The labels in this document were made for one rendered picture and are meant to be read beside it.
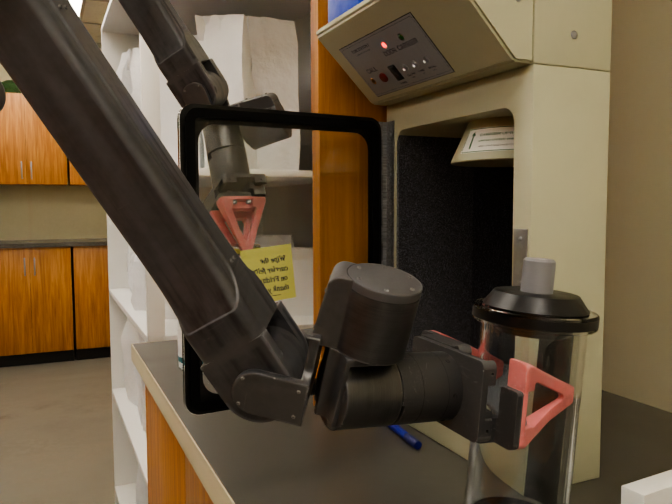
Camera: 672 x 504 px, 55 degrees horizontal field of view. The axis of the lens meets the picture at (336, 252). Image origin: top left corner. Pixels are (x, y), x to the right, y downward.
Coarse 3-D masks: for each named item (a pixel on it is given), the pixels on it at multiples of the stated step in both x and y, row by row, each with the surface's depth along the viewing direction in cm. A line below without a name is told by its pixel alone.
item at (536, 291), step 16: (528, 272) 56; (544, 272) 56; (496, 288) 58; (512, 288) 59; (528, 288) 56; (544, 288) 56; (496, 304) 55; (512, 304) 54; (528, 304) 54; (544, 304) 53; (560, 304) 53; (576, 304) 54
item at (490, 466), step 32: (480, 320) 56; (544, 320) 52; (576, 320) 52; (480, 352) 57; (512, 352) 54; (544, 352) 53; (576, 352) 54; (576, 384) 54; (576, 416) 55; (480, 448) 56; (544, 448) 54; (480, 480) 56; (512, 480) 54; (544, 480) 54
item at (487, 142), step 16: (480, 128) 81; (496, 128) 79; (512, 128) 78; (464, 144) 83; (480, 144) 80; (496, 144) 78; (512, 144) 77; (464, 160) 81; (480, 160) 79; (496, 160) 93; (512, 160) 93
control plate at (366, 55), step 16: (384, 32) 78; (400, 32) 76; (416, 32) 74; (352, 48) 86; (368, 48) 84; (384, 48) 81; (400, 48) 79; (416, 48) 76; (432, 48) 74; (352, 64) 90; (368, 64) 87; (384, 64) 84; (400, 64) 82; (432, 64) 77; (448, 64) 75; (368, 80) 90; (400, 80) 84; (416, 80) 82
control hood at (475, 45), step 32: (384, 0) 74; (416, 0) 70; (448, 0) 66; (480, 0) 64; (512, 0) 66; (320, 32) 90; (352, 32) 84; (448, 32) 70; (480, 32) 67; (512, 32) 66; (480, 64) 71; (512, 64) 68; (384, 96) 91; (416, 96) 88
